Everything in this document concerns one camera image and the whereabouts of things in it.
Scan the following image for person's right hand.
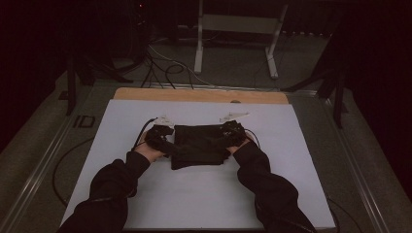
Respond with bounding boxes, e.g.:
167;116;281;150
225;137;253;155

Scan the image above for white table mat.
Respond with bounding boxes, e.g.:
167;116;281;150
60;99;336;231

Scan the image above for left hand-held gripper cable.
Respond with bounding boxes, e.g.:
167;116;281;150
130;116;158;151

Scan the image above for aluminium floor rail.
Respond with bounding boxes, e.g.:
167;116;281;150
0;113;81;233
142;82;319;97
324;96;392;233

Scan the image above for white metal stand frame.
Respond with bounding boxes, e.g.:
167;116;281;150
193;0;290;81

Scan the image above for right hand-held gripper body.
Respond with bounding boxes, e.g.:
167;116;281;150
219;111;251;149

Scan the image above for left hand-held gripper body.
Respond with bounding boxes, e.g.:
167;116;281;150
144;115;176;152

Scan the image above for dark equipment with red light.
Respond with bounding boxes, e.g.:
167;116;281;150
110;0;152;62

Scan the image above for hand-held gripper cable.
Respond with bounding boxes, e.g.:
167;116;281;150
130;116;158;151
244;128;262;150

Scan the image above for black shorts with blue print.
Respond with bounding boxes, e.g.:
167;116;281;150
170;123;234;171

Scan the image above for right hand-held gripper cable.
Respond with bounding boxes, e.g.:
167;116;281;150
244;128;262;150

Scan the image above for person's left hand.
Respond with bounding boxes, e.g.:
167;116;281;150
133;138;167;164

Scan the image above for black tripod stand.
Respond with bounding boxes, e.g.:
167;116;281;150
64;54;134;117
281;32;350;129

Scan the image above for white floor cable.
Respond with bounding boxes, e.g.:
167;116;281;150
148;44;213;87

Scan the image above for black floor cable bundle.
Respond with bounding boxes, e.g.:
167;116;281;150
140;45;195;90

